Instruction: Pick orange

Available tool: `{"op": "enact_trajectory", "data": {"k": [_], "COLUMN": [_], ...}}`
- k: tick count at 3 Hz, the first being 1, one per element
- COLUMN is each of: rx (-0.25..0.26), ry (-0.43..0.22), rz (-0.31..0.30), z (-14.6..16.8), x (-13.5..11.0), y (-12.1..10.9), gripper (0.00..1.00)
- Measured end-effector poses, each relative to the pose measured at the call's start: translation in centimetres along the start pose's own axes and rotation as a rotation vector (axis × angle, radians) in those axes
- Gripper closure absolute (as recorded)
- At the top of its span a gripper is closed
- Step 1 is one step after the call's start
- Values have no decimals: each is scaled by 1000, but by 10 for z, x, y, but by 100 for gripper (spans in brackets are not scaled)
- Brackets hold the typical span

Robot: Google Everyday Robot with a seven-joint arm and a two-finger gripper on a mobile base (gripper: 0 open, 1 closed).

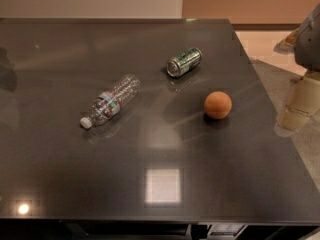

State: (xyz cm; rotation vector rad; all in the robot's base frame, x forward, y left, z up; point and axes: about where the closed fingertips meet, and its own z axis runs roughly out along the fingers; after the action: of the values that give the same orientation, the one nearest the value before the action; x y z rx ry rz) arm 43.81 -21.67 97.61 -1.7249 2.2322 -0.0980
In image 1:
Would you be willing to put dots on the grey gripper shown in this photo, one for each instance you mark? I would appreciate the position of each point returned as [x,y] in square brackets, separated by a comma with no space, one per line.
[309,45]

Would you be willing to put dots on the orange fruit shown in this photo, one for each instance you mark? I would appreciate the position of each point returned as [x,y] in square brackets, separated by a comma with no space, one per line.
[217,105]

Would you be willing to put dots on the green silver soda can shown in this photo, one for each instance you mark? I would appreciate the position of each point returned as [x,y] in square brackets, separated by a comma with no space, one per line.
[184,62]

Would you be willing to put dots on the grey device under table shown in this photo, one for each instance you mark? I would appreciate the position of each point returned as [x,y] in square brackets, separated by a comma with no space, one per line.
[229,230]

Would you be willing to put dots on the clear plastic water bottle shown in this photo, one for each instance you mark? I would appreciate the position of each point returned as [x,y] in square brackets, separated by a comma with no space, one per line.
[111,101]

